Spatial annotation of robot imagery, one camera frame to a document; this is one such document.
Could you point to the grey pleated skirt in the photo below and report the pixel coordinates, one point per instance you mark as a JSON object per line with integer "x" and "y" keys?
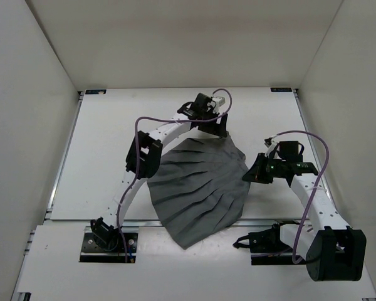
{"x": 198, "y": 189}

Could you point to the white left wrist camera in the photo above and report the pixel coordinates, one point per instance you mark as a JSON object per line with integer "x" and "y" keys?
{"x": 215, "y": 103}

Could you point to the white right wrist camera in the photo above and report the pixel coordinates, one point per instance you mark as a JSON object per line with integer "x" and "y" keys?
{"x": 271, "y": 144}

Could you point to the blue corner label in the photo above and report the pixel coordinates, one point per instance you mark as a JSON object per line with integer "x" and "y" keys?
{"x": 281, "y": 89}
{"x": 95, "y": 91}

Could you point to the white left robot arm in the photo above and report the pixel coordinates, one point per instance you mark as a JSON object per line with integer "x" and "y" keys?
{"x": 151, "y": 136}

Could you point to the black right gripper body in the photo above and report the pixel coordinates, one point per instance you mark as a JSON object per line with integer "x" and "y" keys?
{"x": 271, "y": 168}

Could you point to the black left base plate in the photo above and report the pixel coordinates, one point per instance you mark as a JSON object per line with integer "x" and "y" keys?
{"x": 92, "y": 251}

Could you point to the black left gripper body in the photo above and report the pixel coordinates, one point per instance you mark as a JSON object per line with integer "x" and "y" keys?
{"x": 210, "y": 126}

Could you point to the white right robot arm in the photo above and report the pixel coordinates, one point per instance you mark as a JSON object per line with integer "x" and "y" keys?
{"x": 330, "y": 248}

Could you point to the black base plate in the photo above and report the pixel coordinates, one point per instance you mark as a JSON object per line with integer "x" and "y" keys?
{"x": 92, "y": 251}
{"x": 267, "y": 249}

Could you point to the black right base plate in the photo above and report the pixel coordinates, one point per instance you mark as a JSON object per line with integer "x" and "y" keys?
{"x": 267, "y": 249}

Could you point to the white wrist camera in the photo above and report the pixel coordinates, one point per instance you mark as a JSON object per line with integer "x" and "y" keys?
{"x": 271, "y": 144}
{"x": 215, "y": 103}

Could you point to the right blue corner label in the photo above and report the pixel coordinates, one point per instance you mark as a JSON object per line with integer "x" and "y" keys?
{"x": 281, "y": 89}

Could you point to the left blue corner label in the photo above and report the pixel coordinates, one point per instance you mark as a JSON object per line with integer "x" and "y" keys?
{"x": 95, "y": 91}

